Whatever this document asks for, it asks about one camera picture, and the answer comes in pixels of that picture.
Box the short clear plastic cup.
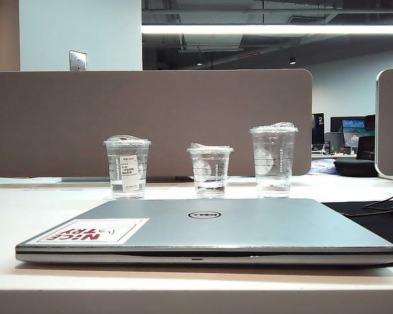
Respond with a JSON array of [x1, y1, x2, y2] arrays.
[[186, 142, 234, 200]]

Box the tall clear plastic cup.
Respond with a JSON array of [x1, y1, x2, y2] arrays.
[[248, 121, 299, 200]]

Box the silver closed Dell laptop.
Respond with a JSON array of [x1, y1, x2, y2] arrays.
[[14, 198, 393, 265]]

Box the blue patterned cloth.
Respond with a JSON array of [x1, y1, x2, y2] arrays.
[[309, 162, 335, 176]]

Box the black sign with numeral two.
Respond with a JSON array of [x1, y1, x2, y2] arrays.
[[311, 113, 326, 145]]

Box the long ceiling light strip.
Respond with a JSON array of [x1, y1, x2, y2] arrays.
[[141, 24, 393, 35]]

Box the black round cushion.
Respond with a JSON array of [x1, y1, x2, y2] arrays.
[[332, 158, 379, 178]]

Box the computer monitor with blue picture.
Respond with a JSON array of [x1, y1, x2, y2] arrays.
[[341, 118, 367, 148]]

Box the black desk mat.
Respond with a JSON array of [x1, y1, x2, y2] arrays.
[[322, 189, 393, 263]]

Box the metal wall switch plate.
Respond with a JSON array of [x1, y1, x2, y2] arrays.
[[69, 49, 88, 72]]

